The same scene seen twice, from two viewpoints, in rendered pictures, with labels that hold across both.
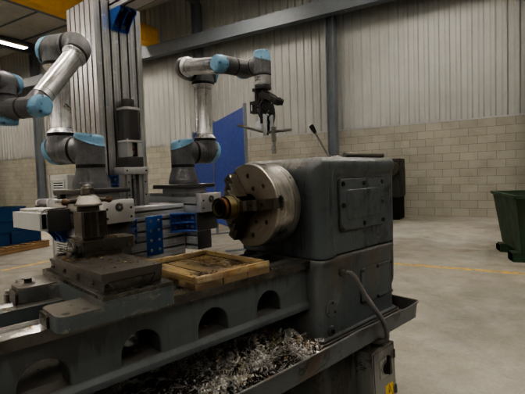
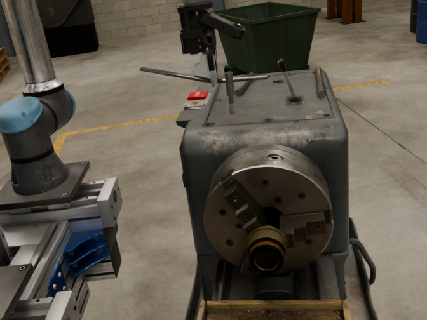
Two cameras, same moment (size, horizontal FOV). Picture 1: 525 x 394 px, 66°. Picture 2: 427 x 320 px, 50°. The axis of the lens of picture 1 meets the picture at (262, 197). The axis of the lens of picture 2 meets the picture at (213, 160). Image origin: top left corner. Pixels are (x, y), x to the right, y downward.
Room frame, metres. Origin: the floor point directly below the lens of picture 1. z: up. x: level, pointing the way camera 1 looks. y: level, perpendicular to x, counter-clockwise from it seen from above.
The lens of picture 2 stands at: (0.85, 0.70, 1.71)
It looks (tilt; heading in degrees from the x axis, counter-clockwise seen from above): 25 degrees down; 324
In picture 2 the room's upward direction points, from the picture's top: 8 degrees counter-clockwise
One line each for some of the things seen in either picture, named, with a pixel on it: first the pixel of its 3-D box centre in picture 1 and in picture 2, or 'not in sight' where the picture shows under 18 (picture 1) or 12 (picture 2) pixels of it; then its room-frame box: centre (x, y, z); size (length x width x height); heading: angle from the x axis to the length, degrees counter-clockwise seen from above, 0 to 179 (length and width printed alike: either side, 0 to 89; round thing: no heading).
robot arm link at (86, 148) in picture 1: (88, 148); not in sight; (1.71, 0.72, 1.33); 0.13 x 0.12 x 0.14; 73
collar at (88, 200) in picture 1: (87, 200); not in sight; (1.21, 0.52, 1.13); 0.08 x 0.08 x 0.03
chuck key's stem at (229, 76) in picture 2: (273, 140); (230, 93); (1.77, -0.06, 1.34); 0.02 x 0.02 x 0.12
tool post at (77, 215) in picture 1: (91, 222); not in sight; (1.21, 0.51, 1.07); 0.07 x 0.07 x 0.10; 44
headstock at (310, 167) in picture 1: (319, 202); (264, 152); (1.87, -0.26, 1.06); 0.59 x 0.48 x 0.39; 134
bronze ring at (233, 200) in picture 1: (227, 207); (266, 247); (1.47, 0.13, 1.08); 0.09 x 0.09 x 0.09; 44
